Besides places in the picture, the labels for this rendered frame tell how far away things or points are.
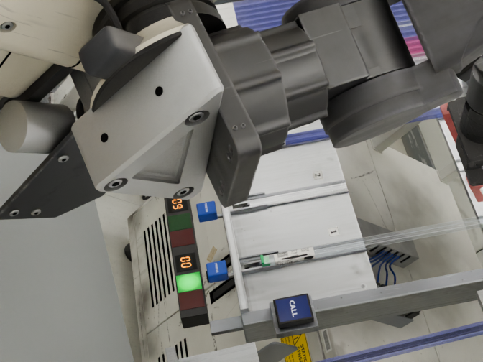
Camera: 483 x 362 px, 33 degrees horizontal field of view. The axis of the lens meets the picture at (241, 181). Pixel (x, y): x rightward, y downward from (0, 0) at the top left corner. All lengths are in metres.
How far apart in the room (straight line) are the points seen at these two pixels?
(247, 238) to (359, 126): 0.71
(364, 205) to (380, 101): 1.27
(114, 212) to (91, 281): 1.02
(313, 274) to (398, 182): 0.83
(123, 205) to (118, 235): 0.11
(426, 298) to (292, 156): 0.32
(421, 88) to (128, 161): 0.21
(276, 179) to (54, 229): 0.36
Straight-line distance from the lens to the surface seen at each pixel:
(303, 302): 1.15
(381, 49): 0.57
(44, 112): 0.71
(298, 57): 0.53
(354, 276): 1.22
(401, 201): 1.97
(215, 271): 1.22
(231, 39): 0.52
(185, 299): 1.23
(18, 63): 0.68
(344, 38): 0.56
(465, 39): 0.58
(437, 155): 3.64
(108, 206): 2.22
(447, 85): 0.58
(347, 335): 1.53
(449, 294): 1.24
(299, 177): 1.32
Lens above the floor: 1.46
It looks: 33 degrees down
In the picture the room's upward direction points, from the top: 50 degrees clockwise
